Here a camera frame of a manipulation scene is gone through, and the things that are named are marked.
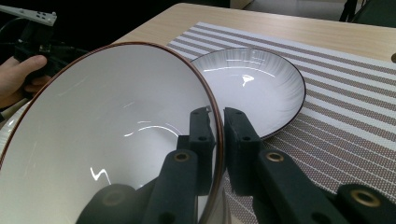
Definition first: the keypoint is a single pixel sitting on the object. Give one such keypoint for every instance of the grey white striped placemat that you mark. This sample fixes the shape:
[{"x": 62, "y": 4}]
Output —
[{"x": 342, "y": 124}]

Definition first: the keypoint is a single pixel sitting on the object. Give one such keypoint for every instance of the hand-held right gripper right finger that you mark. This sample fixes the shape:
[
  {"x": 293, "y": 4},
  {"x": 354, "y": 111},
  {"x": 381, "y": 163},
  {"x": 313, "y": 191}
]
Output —
[{"x": 239, "y": 140}]

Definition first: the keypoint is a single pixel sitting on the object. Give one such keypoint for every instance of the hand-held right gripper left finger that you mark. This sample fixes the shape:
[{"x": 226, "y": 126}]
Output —
[{"x": 202, "y": 130}]

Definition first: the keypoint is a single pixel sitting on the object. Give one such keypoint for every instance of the dark round table grommet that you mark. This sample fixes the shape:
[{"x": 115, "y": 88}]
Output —
[{"x": 394, "y": 58}]

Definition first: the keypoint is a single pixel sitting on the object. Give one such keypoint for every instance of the white bowl brown rim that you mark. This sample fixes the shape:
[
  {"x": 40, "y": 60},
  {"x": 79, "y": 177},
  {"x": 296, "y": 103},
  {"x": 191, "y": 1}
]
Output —
[{"x": 93, "y": 124}]

